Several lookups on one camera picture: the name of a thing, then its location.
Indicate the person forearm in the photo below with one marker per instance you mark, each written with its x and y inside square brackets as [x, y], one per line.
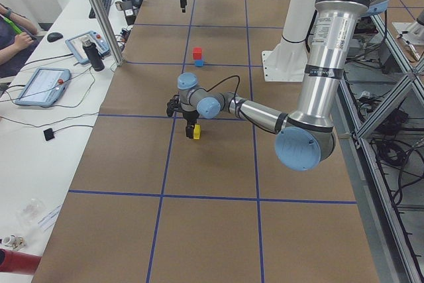
[9, 52]

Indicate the black water bottle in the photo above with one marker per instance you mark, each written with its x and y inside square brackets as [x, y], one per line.
[92, 54]

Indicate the red cylinder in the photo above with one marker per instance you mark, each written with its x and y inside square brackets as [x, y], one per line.
[19, 263]

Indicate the aluminium frame post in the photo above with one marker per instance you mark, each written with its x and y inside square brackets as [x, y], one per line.
[104, 23]

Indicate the near teach pendant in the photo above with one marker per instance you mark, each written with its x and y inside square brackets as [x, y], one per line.
[44, 88]

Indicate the red block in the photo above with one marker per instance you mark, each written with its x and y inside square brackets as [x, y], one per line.
[197, 53]

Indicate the black box with label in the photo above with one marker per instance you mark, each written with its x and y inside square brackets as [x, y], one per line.
[129, 11]

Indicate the far teach pendant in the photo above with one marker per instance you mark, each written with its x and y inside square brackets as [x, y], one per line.
[78, 43]

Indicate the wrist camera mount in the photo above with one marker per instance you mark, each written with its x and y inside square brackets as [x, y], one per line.
[173, 106]

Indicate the teach pendant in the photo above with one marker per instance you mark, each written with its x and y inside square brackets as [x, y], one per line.
[44, 88]
[78, 43]

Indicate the white camera pole base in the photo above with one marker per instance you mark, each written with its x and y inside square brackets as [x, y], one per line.
[286, 62]

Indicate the small black square puck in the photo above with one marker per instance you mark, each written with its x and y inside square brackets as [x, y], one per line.
[49, 134]

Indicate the yellow block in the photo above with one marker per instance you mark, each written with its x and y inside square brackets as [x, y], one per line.
[197, 132]

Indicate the black computer mouse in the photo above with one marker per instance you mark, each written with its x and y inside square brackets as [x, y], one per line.
[54, 36]

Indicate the person hand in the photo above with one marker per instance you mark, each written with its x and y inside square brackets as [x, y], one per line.
[22, 41]

